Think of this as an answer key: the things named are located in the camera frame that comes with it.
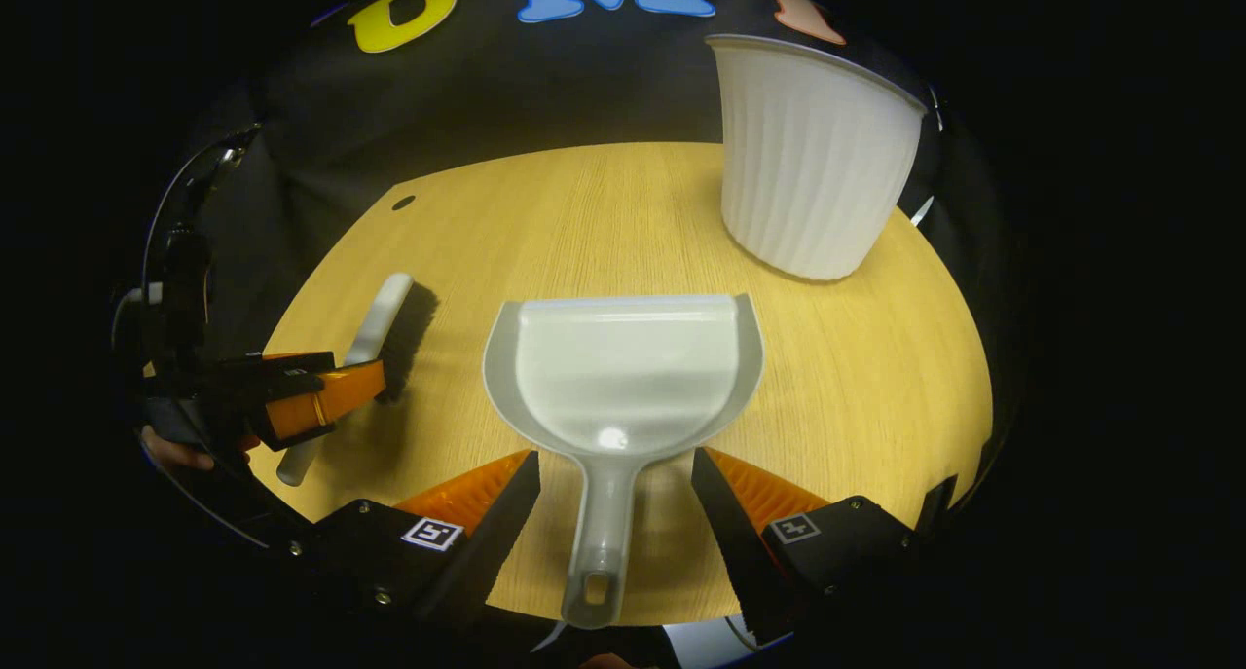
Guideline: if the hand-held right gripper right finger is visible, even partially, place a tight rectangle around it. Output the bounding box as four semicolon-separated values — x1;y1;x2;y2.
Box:
691;445;924;646

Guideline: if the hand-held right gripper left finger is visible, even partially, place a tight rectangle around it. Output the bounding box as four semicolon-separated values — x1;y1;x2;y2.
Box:
282;448;542;631

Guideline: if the small grey broom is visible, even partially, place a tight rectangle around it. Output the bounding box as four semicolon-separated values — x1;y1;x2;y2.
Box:
275;273;439;488

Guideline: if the grey plastic dustpan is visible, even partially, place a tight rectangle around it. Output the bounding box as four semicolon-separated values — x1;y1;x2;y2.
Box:
483;293;765;631

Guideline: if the white ribbed garbage bin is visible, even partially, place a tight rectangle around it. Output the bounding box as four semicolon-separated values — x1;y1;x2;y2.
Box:
705;33;928;282

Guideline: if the wooden desktop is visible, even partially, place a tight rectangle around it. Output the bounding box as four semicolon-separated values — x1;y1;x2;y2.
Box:
243;141;994;629

